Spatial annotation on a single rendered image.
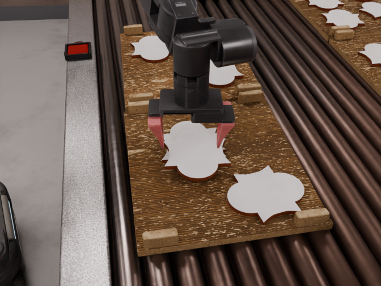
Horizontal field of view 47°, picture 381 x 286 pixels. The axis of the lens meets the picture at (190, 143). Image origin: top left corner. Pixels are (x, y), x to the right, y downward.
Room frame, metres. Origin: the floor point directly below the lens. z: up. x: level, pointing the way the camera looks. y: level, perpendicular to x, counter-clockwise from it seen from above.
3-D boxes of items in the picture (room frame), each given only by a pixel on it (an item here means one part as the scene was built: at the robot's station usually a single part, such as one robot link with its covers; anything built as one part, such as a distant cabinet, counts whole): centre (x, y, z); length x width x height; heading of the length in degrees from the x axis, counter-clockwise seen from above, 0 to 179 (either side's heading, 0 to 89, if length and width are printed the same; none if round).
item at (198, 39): (0.60, -0.01, 1.22); 0.07 x 0.06 x 0.07; 112
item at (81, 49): (1.18, 0.34, 0.92); 0.06 x 0.06 x 0.01; 11
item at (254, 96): (0.89, -0.15, 0.95); 0.06 x 0.02 x 0.03; 100
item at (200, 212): (0.68, -0.05, 0.93); 0.41 x 0.35 x 0.02; 10
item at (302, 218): (0.51, -0.21, 0.95); 0.06 x 0.02 x 0.03; 100
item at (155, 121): (0.59, 0.03, 1.09); 0.07 x 0.07 x 0.09; 2
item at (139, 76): (1.10, 0.02, 0.93); 0.41 x 0.35 x 0.02; 9
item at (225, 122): (0.59, -0.04, 1.09); 0.07 x 0.07 x 0.09; 2
